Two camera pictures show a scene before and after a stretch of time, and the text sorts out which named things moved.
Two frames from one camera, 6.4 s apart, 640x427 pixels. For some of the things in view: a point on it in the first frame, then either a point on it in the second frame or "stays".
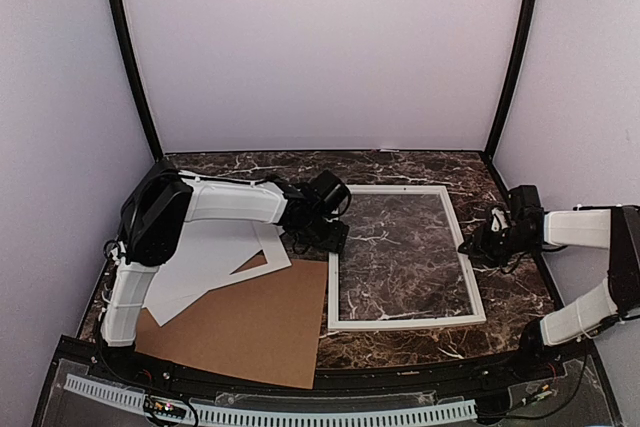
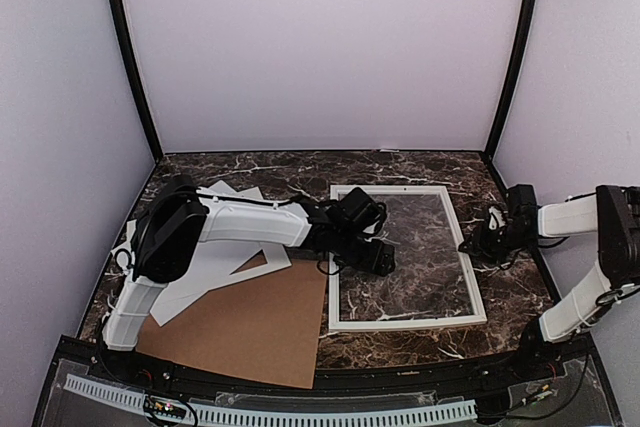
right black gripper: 481,249 stays
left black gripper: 335,240 → 378,262
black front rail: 167,376 stays
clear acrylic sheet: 405,259 stays
